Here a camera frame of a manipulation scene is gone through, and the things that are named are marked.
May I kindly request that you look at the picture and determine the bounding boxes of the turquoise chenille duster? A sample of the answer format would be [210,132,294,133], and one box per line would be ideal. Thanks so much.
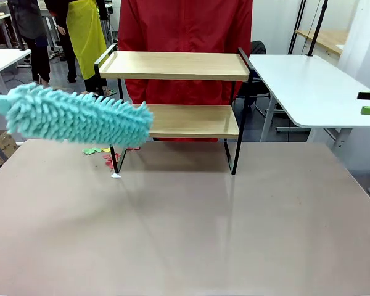
[0,82,155,146]

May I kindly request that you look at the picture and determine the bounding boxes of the large white rounded table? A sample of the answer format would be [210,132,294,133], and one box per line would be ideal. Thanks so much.
[249,54,370,152]

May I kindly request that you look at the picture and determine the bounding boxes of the wooden background table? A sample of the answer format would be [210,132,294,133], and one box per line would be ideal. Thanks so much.
[294,29,349,56]

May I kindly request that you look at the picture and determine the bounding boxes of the black stand pole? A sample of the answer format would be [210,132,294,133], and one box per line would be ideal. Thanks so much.
[306,0,329,57]

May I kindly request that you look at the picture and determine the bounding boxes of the black tripod leg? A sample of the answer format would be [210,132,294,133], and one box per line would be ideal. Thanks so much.
[288,0,308,56]

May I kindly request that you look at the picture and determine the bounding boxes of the black office chair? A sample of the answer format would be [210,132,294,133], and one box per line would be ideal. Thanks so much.
[239,40,271,115]

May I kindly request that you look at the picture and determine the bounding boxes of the person in red jacket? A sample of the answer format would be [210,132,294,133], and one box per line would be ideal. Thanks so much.
[117,0,253,142]

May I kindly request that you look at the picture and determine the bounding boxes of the person in yellow apron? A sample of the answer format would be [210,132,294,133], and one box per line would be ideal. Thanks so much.
[44,0,120,96]

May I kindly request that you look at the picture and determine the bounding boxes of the person in dark clothes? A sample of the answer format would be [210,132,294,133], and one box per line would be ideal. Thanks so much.
[7,0,52,86]

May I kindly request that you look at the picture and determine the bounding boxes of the cardboard box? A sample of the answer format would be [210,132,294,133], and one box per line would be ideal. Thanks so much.
[0,129,19,164]

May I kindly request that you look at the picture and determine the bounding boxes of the small white table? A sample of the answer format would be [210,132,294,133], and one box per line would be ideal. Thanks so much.
[0,48,32,95]

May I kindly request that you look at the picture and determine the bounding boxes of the two-tier wooden shelf black frame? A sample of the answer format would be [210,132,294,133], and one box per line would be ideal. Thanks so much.
[94,44,256,176]

